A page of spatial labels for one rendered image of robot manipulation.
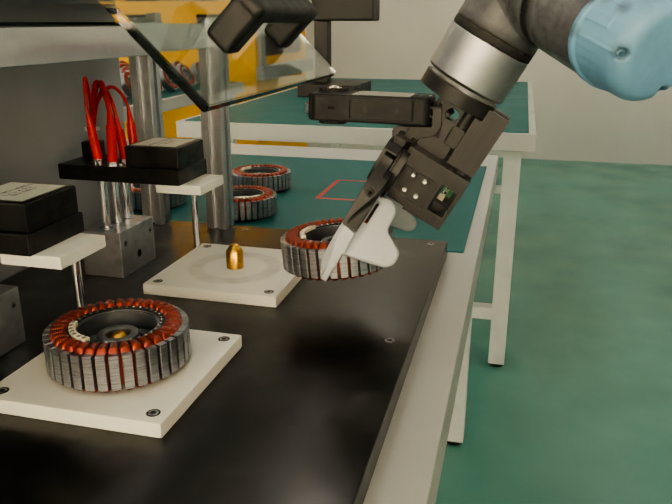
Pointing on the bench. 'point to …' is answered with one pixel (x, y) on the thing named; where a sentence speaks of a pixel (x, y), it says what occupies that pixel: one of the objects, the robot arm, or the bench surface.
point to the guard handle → (296, 22)
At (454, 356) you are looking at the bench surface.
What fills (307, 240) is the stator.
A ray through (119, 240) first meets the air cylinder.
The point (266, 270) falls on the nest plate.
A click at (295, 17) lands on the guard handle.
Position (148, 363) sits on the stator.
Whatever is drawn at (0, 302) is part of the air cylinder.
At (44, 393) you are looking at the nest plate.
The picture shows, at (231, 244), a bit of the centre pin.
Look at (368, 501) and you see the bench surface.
